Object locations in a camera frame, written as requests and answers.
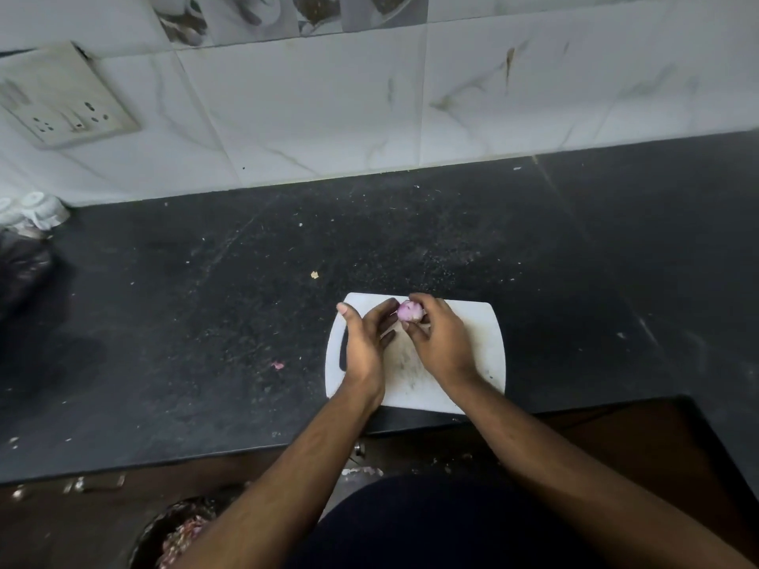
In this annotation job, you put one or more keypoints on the person's right forearm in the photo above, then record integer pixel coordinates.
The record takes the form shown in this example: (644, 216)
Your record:
(569, 474)

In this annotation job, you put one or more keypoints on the person's right hand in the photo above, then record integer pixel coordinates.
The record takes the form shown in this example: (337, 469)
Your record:
(442, 349)

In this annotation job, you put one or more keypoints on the black plastic bag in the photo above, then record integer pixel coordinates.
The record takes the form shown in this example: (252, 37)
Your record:
(21, 266)

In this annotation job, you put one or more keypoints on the person's left hand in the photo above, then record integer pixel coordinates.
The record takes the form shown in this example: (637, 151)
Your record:
(363, 349)

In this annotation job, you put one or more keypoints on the peeled pink onion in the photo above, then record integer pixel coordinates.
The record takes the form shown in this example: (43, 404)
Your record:
(410, 312)

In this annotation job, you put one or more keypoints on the person's left forearm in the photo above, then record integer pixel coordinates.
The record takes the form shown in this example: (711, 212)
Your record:
(278, 474)

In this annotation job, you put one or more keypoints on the black bin with onion peels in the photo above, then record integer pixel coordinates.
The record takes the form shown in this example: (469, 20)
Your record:
(172, 533)

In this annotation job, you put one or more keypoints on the person's dark clothing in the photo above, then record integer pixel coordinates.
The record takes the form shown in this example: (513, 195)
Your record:
(439, 521)

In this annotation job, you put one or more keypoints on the white plastic cutting board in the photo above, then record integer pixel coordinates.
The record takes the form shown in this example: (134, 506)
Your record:
(474, 349)

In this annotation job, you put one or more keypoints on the person's right fingers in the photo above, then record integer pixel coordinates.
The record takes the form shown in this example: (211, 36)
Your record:
(418, 317)

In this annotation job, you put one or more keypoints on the person's left thumb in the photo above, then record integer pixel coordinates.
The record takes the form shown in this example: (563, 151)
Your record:
(348, 318)

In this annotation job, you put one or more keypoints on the white wall power socket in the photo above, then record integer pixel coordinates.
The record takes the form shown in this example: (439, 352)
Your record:
(62, 100)

